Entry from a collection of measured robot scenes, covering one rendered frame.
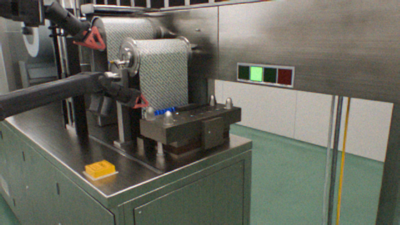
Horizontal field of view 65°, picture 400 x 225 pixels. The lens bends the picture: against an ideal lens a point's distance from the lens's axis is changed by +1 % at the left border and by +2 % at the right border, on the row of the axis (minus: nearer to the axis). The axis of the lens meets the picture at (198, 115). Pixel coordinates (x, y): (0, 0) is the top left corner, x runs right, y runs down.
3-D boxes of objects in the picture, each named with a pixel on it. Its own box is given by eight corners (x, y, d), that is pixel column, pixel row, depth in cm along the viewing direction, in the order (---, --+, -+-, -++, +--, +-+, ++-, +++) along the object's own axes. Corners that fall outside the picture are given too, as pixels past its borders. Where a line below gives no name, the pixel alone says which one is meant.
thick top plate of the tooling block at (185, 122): (140, 134, 116) (139, 119, 115) (214, 114, 143) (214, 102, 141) (165, 144, 105) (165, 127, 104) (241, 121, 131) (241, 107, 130)
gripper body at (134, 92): (135, 108, 111) (118, 101, 106) (120, 104, 119) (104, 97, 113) (141, 91, 112) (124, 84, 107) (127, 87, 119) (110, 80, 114)
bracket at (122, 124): (112, 144, 127) (105, 69, 119) (127, 140, 132) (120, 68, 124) (119, 147, 124) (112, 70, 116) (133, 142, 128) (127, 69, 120)
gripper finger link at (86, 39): (102, 56, 106) (79, 39, 99) (93, 55, 111) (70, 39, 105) (112, 40, 107) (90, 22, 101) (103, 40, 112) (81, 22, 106)
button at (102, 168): (85, 172, 101) (84, 165, 101) (105, 165, 106) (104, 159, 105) (95, 179, 96) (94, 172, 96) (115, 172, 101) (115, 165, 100)
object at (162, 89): (142, 119, 121) (139, 72, 116) (187, 109, 136) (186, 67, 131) (142, 119, 120) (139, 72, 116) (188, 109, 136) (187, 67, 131)
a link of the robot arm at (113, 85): (106, 76, 105) (97, 78, 108) (100, 95, 103) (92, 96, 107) (123, 84, 109) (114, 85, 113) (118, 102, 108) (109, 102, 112)
